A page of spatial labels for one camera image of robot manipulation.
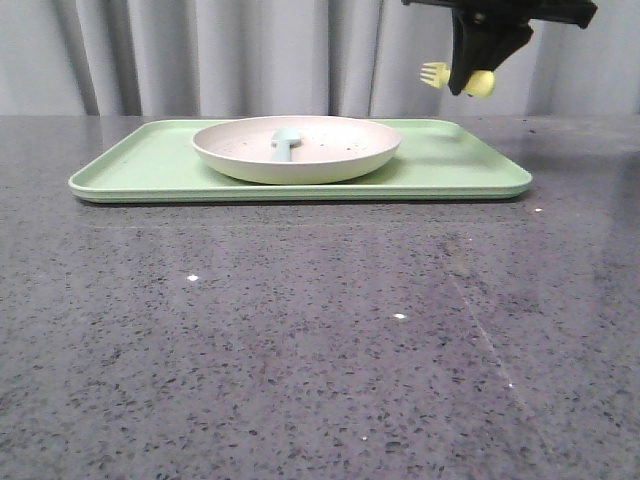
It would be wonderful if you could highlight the grey pleated curtain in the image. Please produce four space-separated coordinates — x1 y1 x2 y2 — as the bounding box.
1 1 639 118

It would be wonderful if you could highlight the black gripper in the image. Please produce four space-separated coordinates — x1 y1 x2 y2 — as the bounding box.
402 0 598 96

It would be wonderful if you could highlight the light green plastic tray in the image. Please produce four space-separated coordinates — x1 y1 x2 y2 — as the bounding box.
69 119 532 204

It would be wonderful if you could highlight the white round plate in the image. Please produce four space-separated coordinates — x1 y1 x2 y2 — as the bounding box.
192 115 402 185

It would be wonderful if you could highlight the light blue plastic spoon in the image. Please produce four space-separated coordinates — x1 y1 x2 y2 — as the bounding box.
271 127 302 162

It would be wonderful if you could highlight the yellow plastic fork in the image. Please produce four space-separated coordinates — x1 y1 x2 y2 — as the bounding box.
419 62 496 98

